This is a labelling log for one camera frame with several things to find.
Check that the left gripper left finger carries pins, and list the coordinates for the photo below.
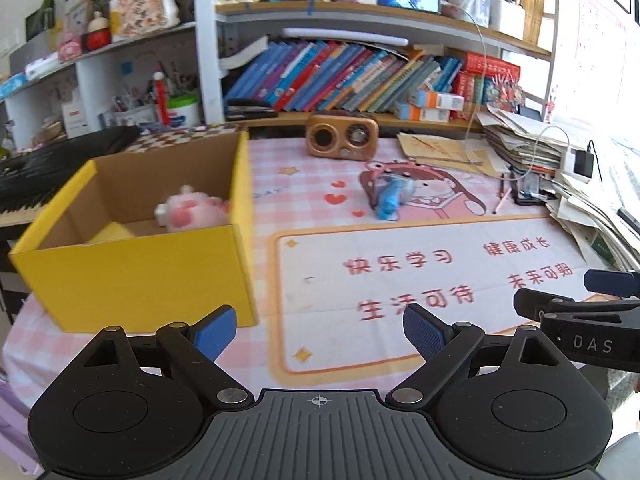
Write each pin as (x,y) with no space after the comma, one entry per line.
(192,351)

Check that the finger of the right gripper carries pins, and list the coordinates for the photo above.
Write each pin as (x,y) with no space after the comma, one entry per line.
(614,283)
(533,304)

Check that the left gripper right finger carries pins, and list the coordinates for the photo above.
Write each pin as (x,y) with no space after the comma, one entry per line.
(447,350)

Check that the pink plush pig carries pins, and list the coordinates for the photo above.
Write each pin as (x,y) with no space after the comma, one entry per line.
(190,210)

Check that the yellow tape roll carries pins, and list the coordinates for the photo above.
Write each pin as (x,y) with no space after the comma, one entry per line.
(112,232)

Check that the black power adapter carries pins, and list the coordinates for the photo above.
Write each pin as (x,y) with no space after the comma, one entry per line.
(584,162)

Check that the yellow cardboard box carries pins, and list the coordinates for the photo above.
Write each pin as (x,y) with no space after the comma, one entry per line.
(157,277)

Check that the pink checkered tablecloth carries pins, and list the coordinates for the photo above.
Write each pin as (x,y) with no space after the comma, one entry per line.
(330,279)

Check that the stack of papers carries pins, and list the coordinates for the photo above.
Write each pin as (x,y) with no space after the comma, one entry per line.
(602,213)

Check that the blue toy figure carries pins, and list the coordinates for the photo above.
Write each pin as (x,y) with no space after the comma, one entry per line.
(390,193)

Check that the checkered chess board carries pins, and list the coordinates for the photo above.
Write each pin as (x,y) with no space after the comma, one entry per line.
(150,141)

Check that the orange white medicine box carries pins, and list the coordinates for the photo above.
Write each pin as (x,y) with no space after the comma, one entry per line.
(440,101)

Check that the brown retro radio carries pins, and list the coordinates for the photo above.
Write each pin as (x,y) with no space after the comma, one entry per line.
(342,136)

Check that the black electronic keyboard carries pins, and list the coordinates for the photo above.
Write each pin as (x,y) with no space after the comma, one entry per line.
(28,182)

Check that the white green-lid jar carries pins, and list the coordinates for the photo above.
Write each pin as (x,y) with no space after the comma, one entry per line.
(184,111)

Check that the white bookshelf unit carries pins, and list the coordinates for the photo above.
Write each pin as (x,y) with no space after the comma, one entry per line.
(223,31)

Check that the red round pot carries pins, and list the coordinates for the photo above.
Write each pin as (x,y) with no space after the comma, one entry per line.
(98,32)

